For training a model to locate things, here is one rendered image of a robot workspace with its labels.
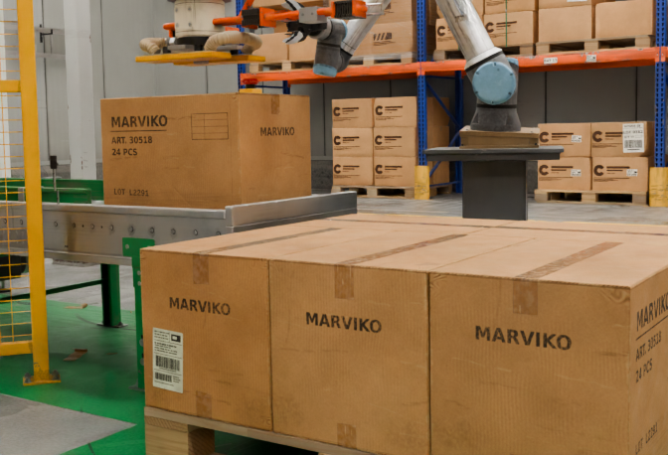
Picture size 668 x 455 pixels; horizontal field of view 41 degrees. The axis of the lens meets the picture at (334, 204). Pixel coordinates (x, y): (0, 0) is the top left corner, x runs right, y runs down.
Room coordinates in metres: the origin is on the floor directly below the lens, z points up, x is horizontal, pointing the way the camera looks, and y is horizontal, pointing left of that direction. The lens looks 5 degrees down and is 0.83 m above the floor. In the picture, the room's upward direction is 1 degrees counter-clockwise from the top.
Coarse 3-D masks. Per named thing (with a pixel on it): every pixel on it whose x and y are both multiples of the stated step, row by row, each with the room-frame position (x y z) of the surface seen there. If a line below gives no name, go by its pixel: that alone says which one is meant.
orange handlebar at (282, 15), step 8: (320, 8) 2.86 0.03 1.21; (328, 8) 2.84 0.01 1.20; (360, 8) 2.79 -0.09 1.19; (240, 16) 3.03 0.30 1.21; (264, 16) 2.97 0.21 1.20; (272, 16) 2.95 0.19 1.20; (280, 16) 2.94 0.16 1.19; (288, 16) 2.92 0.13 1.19; (296, 16) 2.91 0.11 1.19; (328, 16) 2.90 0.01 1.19; (168, 24) 3.19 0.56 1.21; (216, 24) 3.08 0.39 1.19; (224, 24) 3.11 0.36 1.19; (232, 24) 3.10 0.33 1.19; (240, 24) 3.08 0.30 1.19
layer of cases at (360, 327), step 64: (192, 256) 2.13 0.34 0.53; (256, 256) 2.03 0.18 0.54; (320, 256) 2.01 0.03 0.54; (384, 256) 2.00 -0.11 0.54; (448, 256) 1.98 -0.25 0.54; (512, 256) 1.96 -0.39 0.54; (576, 256) 1.94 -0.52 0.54; (640, 256) 1.93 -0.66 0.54; (192, 320) 2.13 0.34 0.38; (256, 320) 2.03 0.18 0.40; (320, 320) 1.93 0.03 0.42; (384, 320) 1.84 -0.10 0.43; (448, 320) 1.76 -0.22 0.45; (512, 320) 1.69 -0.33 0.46; (576, 320) 1.62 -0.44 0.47; (640, 320) 1.63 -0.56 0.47; (192, 384) 2.14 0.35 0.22; (256, 384) 2.03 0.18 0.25; (320, 384) 1.93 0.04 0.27; (384, 384) 1.84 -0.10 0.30; (448, 384) 1.76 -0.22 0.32; (512, 384) 1.69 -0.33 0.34; (576, 384) 1.62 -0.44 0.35; (640, 384) 1.63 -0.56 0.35; (384, 448) 1.85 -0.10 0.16; (448, 448) 1.76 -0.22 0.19; (512, 448) 1.69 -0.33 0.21; (576, 448) 1.62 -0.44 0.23; (640, 448) 1.64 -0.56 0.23
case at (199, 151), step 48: (144, 96) 3.02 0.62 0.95; (192, 96) 2.90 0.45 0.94; (240, 96) 2.81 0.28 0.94; (288, 96) 3.03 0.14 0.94; (144, 144) 3.02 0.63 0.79; (192, 144) 2.91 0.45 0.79; (240, 144) 2.81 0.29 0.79; (288, 144) 3.03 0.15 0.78; (144, 192) 3.02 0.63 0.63; (192, 192) 2.91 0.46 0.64; (240, 192) 2.81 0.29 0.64; (288, 192) 3.02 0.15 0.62
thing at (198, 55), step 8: (200, 48) 3.02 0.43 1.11; (144, 56) 3.10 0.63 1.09; (152, 56) 3.08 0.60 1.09; (160, 56) 3.06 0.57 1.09; (168, 56) 3.04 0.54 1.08; (176, 56) 3.02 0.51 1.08; (184, 56) 3.00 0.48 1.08; (192, 56) 2.98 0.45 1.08; (200, 56) 2.97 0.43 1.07; (208, 56) 2.95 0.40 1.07; (216, 56) 2.96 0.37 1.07; (224, 56) 2.99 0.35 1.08
